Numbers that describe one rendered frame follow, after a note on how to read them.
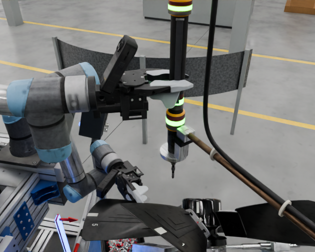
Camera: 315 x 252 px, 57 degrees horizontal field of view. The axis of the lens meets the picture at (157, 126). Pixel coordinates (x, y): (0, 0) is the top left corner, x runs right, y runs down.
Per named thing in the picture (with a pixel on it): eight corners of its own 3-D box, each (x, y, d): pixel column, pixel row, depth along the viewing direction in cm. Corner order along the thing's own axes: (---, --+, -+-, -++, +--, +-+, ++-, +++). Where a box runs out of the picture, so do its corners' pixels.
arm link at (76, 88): (67, 70, 60) (62, 88, 54) (89, 68, 61) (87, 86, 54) (72, 101, 65) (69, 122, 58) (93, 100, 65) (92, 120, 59)
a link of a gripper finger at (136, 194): (156, 192, 95) (140, 177, 101) (140, 199, 92) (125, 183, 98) (155, 199, 96) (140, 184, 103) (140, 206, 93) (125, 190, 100)
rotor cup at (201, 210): (221, 239, 94) (220, 197, 98) (232, 245, 80) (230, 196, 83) (177, 238, 94) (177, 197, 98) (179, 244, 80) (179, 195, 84)
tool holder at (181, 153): (198, 160, 71) (202, 127, 66) (175, 171, 68) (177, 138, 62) (176, 141, 77) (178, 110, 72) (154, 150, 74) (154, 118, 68)
